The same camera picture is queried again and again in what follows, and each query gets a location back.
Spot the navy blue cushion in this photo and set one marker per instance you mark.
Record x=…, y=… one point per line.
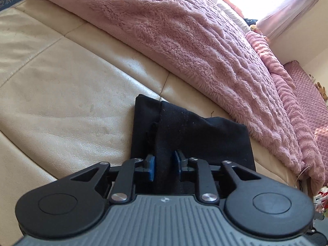
x=250, y=21

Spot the pink quilted cushion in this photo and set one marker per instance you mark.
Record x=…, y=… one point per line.
x=311, y=112

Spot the tan plush toy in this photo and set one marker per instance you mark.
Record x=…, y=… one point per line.
x=322, y=91

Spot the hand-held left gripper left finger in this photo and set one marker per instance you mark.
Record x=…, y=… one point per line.
x=151, y=167

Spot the beige leather bed bench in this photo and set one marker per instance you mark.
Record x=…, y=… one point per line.
x=64, y=94

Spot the pink ribbed blanket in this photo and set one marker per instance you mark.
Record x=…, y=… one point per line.
x=289, y=102

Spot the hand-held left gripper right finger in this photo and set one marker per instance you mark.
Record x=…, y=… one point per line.
x=177, y=164

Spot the black pants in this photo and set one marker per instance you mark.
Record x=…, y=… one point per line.
x=199, y=135

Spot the pink curtain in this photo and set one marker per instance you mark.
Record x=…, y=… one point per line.
x=289, y=15

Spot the pink fluffy blanket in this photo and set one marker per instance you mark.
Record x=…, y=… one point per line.
x=166, y=35

